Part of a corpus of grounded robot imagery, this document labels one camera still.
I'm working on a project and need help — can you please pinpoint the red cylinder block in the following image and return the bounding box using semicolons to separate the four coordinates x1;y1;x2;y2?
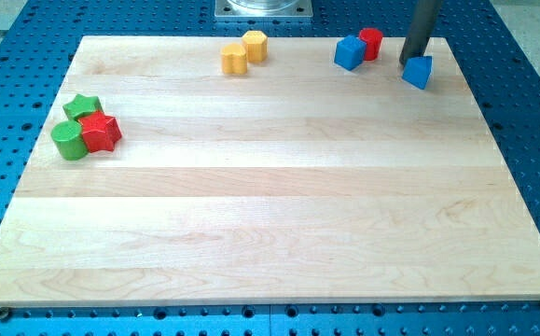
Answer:
358;28;383;61

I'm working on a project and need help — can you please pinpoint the yellow hexagon block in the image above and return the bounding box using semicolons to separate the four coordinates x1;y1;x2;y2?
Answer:
242;30;268;63

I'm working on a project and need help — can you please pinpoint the light wooden board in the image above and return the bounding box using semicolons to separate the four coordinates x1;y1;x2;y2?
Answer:
0;36;540;307

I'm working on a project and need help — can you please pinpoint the yellow heart block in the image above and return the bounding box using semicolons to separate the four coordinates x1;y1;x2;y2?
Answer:
220;43;248;75

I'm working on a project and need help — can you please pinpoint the blue cube block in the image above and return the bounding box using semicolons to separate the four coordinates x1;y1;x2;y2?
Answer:
334;35;367;71

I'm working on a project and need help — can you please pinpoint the red star block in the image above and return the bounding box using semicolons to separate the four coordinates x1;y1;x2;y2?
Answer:
78;110;122;153

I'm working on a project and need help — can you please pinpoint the blue triangular prism block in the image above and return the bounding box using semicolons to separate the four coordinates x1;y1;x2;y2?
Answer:
402;56;433;90

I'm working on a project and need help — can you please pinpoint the green star block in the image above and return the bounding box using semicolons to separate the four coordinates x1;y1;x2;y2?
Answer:
62;94;103;121

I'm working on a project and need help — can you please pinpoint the green cylinder block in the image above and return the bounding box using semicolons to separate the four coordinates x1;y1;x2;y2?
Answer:
50;120;89;161

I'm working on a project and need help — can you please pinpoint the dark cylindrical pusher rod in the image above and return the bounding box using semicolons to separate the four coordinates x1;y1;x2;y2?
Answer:
399;0;443;66

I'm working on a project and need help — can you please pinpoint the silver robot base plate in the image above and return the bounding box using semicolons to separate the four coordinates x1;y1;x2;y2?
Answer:
215;0;313;19

